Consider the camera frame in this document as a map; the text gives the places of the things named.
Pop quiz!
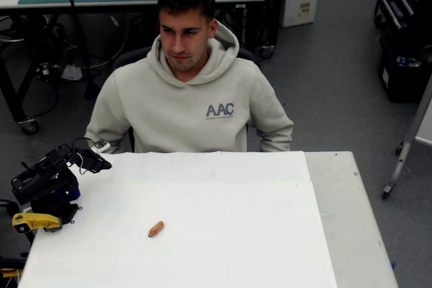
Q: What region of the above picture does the black storage bin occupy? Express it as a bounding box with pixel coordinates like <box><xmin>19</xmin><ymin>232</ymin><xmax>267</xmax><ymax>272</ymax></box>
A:
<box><xmin>377</xmin><ymin>33</ymin><xmax>432</xmax><ymax>104</ymax></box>

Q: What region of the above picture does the large white paper sheet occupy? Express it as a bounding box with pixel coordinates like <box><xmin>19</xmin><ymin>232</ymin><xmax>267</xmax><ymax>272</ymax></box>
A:
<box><xmin>17</xmin><ymin>150</ymin><xmax>338</xmax><ymax>288</ymax></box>

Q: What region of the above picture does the white bag on floor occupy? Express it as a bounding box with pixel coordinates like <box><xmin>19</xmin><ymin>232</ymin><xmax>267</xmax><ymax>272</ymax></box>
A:
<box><xmin>60</xmin><ymin>64</ymin><xmax>84</xmax><ymax>82</ymax></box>

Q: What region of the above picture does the black curved handle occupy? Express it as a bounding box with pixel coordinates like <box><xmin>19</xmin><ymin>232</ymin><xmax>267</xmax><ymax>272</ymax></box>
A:
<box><xmin>0</xmin><ymin>198</ymin><xmax>22</xmax><ymax>223</ymax></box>

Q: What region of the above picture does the small white camera board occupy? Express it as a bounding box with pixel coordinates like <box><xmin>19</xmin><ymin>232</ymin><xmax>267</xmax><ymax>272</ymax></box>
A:
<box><xmin>88</xmin><ymin>139</ymin><xmax>111</xmax><ymax>154</ymax></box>

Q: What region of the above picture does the grey wheeled stand leg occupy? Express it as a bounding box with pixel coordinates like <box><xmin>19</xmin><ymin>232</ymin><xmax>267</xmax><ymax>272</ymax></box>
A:
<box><xmin>381</xmin><ymin>75</ymin><xmax>432</xmax><ymax>200</ymax></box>

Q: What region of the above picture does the black camera cable loop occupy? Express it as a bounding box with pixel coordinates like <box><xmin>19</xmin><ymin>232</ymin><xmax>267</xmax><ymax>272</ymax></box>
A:
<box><xmin>72</xmin><ymin>137</ymin><xmax>99</xmax><ymax>150</ymax></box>

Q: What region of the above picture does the black slanted pole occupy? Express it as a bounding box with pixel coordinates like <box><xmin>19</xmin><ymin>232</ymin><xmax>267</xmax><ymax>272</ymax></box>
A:
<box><xmin>59</xmin><ymin>0</ymin><xmax>102</xmax><ymax>100</ymax></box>

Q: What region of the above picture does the yellow table clamp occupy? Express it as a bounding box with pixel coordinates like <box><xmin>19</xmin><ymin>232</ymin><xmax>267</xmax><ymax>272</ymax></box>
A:
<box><xmin>12</xmin><ymin>212</ymin><xmax>63</xmax><ymax>234</ymax></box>

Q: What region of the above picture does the man in beige hoodie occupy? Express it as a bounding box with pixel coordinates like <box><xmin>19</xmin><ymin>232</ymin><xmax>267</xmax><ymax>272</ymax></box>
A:
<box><xmin>84</xmin><ymin>0</ymin><xmax>294</xmax><ymax>154</ymax></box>

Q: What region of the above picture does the yellow black clamp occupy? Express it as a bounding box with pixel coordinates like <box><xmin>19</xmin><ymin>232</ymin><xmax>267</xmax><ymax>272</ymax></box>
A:
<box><xmin>0</xmin><ymin>256</ymin><xmax>27</xmax><ymax>279</ymax></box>

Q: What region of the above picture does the black caster wheel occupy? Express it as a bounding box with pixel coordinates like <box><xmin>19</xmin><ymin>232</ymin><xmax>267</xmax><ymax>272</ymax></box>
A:
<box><xmin>18</xmin><ymin>117</ymin><xmax>39</xmax><ymax>136</ymax></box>

